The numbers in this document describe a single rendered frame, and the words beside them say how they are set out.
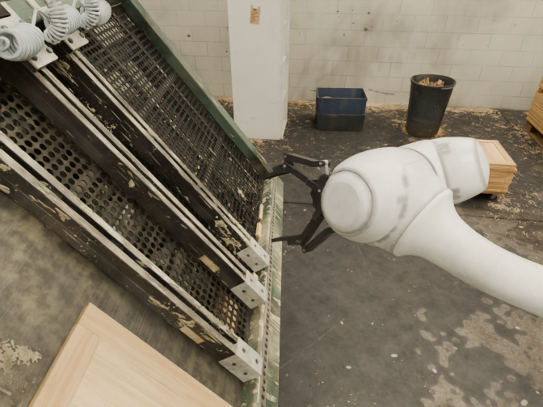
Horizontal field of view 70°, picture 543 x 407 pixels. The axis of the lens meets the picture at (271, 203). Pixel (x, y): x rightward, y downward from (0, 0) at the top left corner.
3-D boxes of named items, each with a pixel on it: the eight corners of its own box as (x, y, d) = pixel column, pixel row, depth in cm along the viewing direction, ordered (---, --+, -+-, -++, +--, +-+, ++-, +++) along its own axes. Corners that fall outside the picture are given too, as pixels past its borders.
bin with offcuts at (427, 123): (447, 140, 468) (462, 87, 432) (403, 138, 474) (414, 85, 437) (438, 123, 510) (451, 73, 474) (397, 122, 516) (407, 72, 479)
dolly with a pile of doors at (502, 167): (503, 204, 356) (519, 165, 333) (444, 200, 362) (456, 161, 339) (483, 171, 406) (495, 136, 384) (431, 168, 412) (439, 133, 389)
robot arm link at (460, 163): (391, 150, 69) (355, 157, 59) (487, 123, 58) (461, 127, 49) (406, 209, 69) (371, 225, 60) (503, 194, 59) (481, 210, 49)
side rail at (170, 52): (256, 184, 224) (271, 175, 220) (111, 12, 176) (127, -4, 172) (257, 177, 231) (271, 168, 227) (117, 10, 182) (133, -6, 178)
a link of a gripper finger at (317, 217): (332, 196, 75) (337, 201, 74) (305, 239, 80) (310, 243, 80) (320, 199, 72) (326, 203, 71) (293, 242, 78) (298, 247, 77)
